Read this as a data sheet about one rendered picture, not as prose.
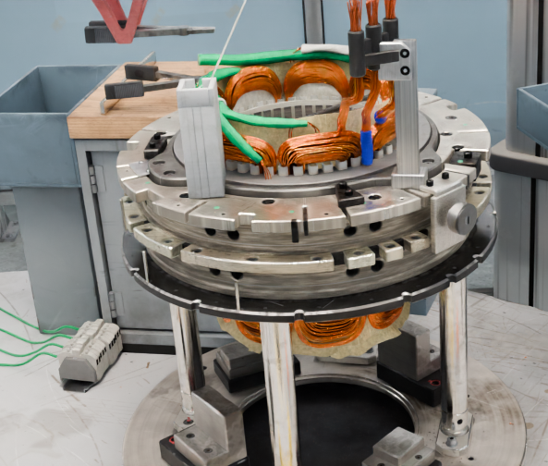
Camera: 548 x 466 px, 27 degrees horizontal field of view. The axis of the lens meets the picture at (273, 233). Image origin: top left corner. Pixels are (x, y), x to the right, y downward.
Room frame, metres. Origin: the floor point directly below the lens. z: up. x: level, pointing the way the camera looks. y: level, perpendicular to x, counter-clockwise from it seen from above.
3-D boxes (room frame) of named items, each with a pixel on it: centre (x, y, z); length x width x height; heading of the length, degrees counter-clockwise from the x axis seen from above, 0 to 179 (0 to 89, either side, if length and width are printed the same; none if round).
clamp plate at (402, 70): (0.82, -0.10, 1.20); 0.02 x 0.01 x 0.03; 74
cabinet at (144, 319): (1.21, 0.08, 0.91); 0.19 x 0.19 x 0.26; 76
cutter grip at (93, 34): (1.10, 0.15, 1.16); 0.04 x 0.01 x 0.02; 83
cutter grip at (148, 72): (1.21, 0.13, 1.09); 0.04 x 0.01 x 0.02; 61
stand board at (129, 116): (1.21, 0.08, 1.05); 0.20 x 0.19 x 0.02; 76
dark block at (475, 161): (0.87, -0.16, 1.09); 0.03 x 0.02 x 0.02; 159
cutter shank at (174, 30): (1.10, 0.10, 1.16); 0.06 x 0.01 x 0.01; 93
